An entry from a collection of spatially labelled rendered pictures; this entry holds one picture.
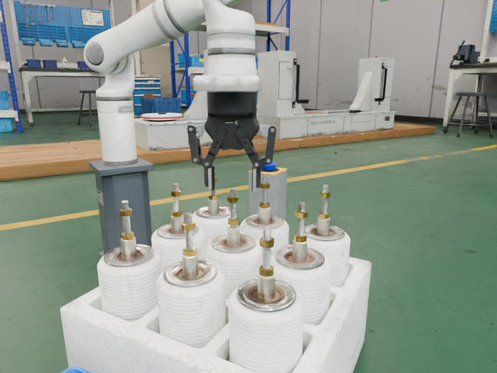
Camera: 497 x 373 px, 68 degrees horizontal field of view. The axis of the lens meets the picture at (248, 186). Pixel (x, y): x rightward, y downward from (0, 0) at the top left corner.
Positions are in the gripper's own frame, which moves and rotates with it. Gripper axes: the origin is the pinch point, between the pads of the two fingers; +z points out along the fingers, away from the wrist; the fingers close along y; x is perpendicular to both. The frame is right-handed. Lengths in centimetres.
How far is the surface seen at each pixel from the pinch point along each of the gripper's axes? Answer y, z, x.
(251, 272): -3.2, 14.0, 3.5
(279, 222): -7.8, 10.4, -10.0
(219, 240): 2.4, 10.3, -0.3
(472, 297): -57, 36, -28
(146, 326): 11.2, 18.1, 12.8
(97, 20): 267, -115, -543
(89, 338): 20.1, 20.9, 12.2
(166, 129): 68, 14, -199
